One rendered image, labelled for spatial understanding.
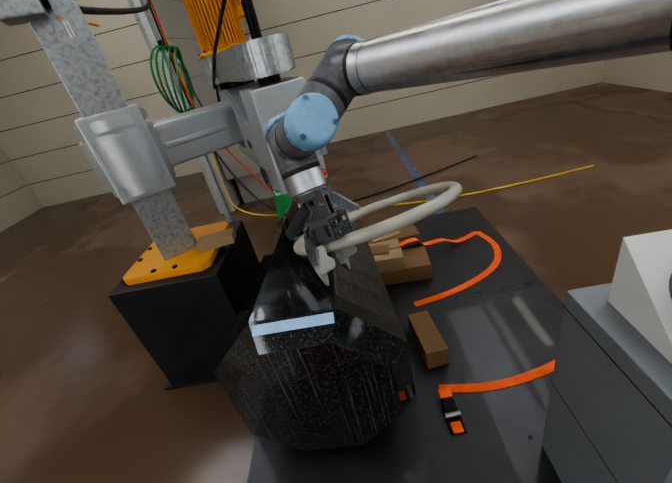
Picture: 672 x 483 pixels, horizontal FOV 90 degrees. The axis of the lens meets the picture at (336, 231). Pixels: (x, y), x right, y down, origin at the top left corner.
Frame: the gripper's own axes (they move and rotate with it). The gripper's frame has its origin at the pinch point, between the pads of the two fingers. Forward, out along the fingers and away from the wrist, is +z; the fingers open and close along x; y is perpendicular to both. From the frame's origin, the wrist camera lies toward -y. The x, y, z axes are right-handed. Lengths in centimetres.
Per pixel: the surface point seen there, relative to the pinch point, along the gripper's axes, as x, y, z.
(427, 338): 87, -41, 76
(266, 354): 3, -50, 27
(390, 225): 4.6, 16.2, -7.3
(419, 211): 10.2, 20.7, -7.6
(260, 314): 9, -54, 15
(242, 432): 8, -114, 81
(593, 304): 47, 41, 37
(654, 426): 26, 48, 55
